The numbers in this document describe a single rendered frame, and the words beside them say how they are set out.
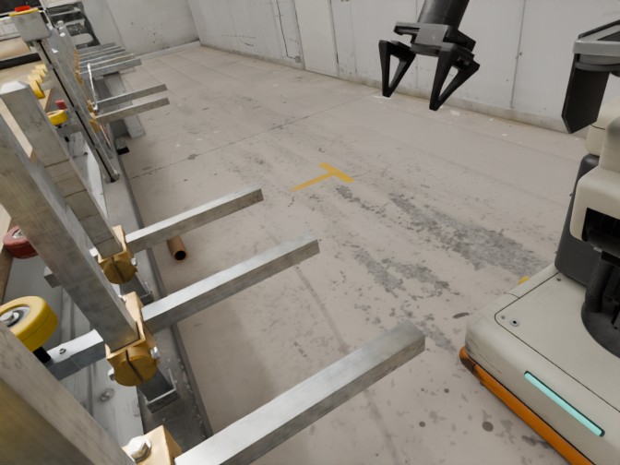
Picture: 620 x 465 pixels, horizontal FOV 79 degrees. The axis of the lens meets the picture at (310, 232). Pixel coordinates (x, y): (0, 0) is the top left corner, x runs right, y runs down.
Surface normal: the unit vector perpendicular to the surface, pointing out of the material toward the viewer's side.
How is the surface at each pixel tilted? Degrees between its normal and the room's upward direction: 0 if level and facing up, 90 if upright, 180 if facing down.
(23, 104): 90
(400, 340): 0
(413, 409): 0
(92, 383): 0
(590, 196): 98
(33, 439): 90
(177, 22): 90
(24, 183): 90
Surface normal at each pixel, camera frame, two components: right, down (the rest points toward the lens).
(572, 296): -0.17, -0.80
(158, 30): 0.47, 0.44
